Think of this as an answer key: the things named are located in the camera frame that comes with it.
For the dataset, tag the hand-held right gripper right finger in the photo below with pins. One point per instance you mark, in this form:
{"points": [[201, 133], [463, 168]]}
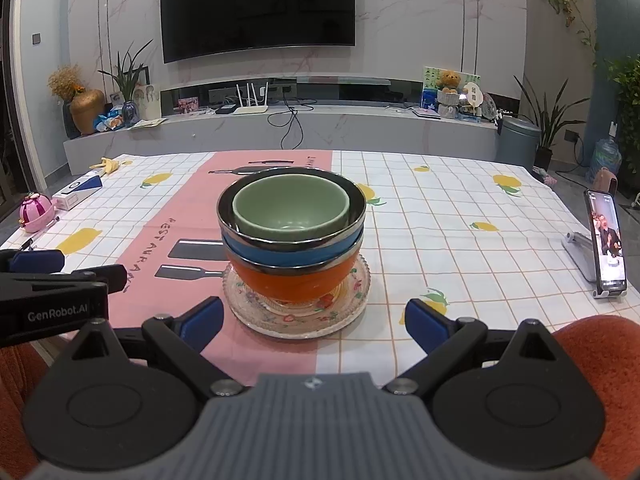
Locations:
{"points": [[425, 326]]}

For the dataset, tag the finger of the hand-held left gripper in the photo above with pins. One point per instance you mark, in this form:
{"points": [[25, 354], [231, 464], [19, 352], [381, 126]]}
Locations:
{"points": [[100, 278], [37, 260]]}

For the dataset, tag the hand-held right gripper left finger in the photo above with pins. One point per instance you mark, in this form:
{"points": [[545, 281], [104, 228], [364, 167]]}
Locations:
{"points": [[200, 327]]}

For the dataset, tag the deep glass plate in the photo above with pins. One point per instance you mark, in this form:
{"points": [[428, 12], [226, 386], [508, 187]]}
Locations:
{"points": [[352, 310]]}

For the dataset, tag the orange steel-lined bowl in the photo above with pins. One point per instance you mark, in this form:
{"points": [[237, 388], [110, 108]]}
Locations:
{"points": [[290, 282]]}

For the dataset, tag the blue steel-lined bowl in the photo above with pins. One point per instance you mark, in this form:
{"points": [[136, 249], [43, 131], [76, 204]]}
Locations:
{"points": [[290, 258]]}

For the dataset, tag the green bowl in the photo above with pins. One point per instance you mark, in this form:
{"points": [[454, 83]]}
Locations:
{"points": [[290, 210]]}

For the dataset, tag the pen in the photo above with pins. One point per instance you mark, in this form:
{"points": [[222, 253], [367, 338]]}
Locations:
{"points": [[40, 233]]}

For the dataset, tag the pink toy case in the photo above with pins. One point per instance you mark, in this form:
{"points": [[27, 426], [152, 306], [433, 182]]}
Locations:
{"points": [[37, 212]]}

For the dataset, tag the orange upholstered chair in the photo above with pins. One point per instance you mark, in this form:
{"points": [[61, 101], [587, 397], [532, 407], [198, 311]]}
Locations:
{"points": [[15, 385], [600, 355]]}

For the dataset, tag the blue and white box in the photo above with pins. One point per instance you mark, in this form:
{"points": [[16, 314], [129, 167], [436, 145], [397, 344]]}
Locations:
{"points": [[75, 192]]}

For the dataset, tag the checked lemon print tablecloth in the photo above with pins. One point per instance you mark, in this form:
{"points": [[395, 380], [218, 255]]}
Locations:
{"points": [[450, 240]]}

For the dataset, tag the white tube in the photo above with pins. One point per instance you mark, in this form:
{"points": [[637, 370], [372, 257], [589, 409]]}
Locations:
{"points": [[92, 174]]}

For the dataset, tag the banana peel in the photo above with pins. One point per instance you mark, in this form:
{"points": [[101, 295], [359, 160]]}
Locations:
{"points": [[107, 165]]}

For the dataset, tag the dark vase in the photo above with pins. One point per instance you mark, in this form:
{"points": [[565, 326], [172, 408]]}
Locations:
{"points": [[70, 122]]}

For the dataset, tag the snack packets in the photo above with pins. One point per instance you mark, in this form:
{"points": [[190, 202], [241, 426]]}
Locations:
{"points": [[110, 122]]}

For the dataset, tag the gold vase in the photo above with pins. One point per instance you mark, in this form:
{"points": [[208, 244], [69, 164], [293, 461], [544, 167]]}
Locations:
{"points": [[87, 112]]}

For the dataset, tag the paper envelope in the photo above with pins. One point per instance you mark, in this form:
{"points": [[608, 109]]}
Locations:
{"points": [[147, 123]]}

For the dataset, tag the blue glass vase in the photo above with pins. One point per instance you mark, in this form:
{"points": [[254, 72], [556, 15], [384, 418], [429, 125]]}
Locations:
{"points": [[130, 115]]}

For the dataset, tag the white phone stand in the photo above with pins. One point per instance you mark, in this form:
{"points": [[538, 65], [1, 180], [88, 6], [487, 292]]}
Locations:
{"points": [[575, 247]]}

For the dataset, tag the dried flower bunch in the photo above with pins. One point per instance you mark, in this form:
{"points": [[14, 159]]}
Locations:
{"points": [[65, 82]]}

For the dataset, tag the white printed card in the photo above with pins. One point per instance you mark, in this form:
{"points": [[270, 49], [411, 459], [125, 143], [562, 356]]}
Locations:
{"points": [[147, 102]]}

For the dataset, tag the pink photo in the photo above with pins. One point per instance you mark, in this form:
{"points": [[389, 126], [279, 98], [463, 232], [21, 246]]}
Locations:
{"points": [[188, 105]]}

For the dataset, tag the smartphone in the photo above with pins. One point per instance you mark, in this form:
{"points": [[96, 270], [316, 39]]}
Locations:
{"points": [[605, 240]]}

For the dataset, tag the long-leaf green plant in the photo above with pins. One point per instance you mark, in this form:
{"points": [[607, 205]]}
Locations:
{"points": [[127, 77]]}

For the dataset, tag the grey trash can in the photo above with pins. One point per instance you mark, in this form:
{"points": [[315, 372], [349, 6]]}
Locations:
{"points": [[520, 142]]}

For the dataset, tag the black set-top box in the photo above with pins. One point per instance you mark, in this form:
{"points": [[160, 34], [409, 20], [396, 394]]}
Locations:
{"points": [[225, 109]]}

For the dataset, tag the flat book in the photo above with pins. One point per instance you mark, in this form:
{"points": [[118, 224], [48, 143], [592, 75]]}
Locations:
{"points": [[426, 113]]}

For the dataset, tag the grey wrapped pot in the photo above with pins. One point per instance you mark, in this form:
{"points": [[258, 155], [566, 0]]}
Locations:
{"points": [[447, 104]]}

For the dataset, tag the white router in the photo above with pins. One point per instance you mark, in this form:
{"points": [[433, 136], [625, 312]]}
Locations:
{"points": [[252, 110]]}

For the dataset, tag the decorative plate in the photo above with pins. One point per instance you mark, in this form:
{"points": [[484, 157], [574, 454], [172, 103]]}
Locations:
{"points": [[490, 106]]}

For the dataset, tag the pink bag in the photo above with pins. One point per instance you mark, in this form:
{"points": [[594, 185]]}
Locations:
{"points": [[606, 180]]}

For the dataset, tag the white round fan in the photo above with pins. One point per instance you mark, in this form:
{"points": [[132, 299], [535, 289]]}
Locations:
{"points": [[474, 96]]}

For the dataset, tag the potted spiky plant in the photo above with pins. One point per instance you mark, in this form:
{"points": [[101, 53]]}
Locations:
{"points": [[550, 120]]}

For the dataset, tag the teddy bear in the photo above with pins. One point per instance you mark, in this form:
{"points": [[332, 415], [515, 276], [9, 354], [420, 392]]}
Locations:
{"points": [[447, 81]]}

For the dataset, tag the blue water bottle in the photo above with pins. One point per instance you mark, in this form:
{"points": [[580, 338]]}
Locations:
{"points": [[605, 157]]}

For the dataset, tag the green picture board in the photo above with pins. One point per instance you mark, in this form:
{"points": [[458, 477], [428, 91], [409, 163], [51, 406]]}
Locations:
{"points": [[430, 77]]}

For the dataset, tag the large leafy plant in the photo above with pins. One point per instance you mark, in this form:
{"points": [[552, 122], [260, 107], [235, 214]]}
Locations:
{"points": [[627, 90]]}

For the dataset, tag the black television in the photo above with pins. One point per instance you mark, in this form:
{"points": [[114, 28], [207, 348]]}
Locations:
{"points": [[250, 5]]}

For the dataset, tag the hanging vine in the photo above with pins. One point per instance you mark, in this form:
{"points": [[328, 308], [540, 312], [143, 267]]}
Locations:
{"points": [[565, 5]]}

